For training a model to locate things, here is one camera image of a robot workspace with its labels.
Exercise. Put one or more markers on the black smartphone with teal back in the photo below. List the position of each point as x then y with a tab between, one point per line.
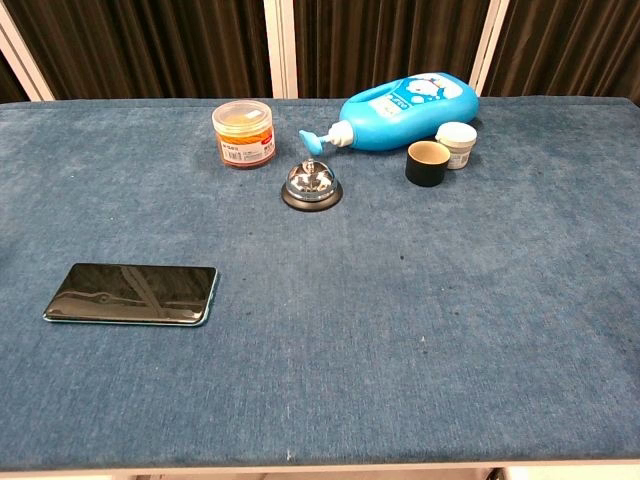
130	295

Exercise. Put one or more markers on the blue pump lotion bottle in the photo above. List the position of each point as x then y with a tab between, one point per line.
405	117

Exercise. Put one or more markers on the small white lidded jar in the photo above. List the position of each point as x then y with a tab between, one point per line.
457	145

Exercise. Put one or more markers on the blue table cloth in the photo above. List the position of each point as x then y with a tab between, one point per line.
350	310

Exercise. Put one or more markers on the black pleated curtain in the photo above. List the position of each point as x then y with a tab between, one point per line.
10	85
575	45
380	35
150	45

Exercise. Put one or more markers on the clear jar with orange contents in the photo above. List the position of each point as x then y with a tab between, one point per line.
244	135

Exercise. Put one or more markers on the black round dish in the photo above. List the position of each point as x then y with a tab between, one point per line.
311	187

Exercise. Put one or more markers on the black cup with tan inside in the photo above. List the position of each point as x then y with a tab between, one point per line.
427	165

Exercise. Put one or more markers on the white frame post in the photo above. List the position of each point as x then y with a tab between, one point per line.
281	47
490	45
25	60

